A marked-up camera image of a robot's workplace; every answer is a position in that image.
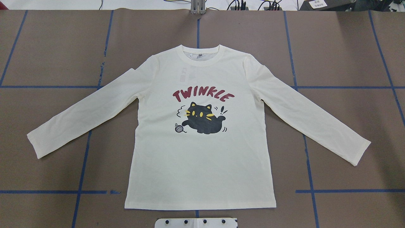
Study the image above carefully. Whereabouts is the grey aluminium post bracket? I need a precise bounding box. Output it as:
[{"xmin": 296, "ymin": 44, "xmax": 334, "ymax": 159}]
[{"xmin": 190, "ymin": 0, "xmax": 206, "ymax": 15}]

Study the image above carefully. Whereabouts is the black box with label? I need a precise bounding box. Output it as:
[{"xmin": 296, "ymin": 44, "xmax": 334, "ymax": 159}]
[{"xmin": 299, "ymin": 0, "xmax": 356, "ymax": 11}]

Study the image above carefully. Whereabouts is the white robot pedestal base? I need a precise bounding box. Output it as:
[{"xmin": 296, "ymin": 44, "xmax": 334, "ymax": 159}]
[{"xmin": 154, "ymin": 218, "xmax": 238, "ymax": 228}]

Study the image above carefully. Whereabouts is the cream long-sleeve cat shirt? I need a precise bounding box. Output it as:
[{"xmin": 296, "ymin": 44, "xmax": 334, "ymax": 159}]
[{"xmin": 27, "ymin": 45, "xmax": 370, "ymax": 210}]

